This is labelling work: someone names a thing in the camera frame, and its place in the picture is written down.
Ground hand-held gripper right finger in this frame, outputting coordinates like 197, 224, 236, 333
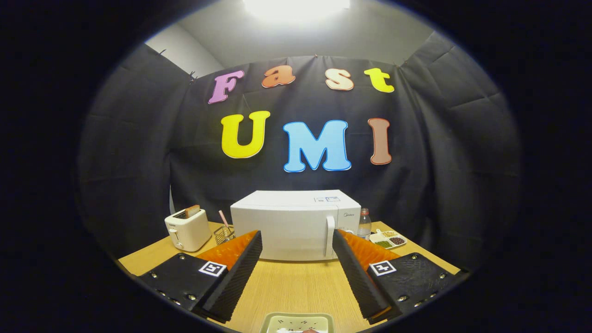
332, 228, 468, 324

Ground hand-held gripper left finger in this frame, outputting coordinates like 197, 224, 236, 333
139, 230, 263, 323

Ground white microwave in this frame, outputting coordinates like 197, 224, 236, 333
230, 190, 362, 262

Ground clear plastic water bottle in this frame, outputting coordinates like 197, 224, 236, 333
357, 208, 372, 241

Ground white divided snack tray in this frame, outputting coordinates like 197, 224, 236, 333
369, 229, 407, 250

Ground white toaster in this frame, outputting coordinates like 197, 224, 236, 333
165, 208, 212, 253

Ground white speckled plate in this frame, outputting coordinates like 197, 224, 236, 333
259, 313, 335, 333

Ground black backdrop cloth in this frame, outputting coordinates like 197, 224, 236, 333
76, 30, 523, 273

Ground ceiling light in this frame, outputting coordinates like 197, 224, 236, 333
243, 0, 351, 19

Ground wire utensil basket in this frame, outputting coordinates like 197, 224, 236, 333
213, 225, 235, 245

